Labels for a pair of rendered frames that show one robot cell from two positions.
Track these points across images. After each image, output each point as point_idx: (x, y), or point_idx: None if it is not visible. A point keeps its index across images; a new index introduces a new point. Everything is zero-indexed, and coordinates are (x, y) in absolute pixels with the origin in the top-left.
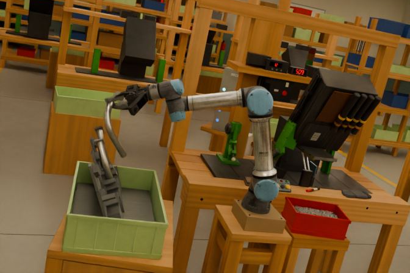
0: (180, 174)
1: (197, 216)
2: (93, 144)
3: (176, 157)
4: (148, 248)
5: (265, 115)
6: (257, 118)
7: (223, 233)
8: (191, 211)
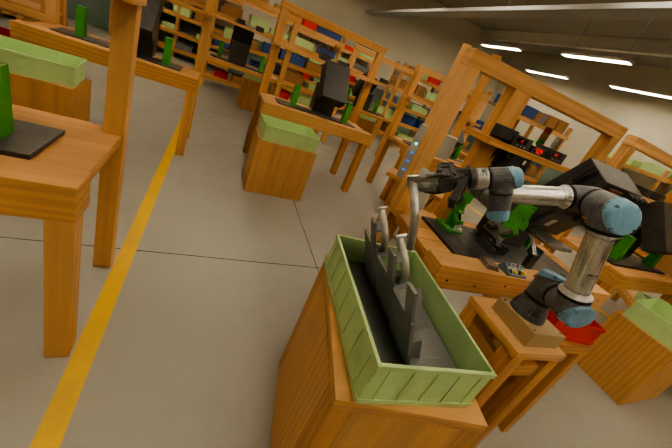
0: (417, 244)
1: None
2: (376, 229)
3: (404, 219)
4: (460, 397)
5: (621, 235)
6: (610, 237)
7: (481, 331)
8: None
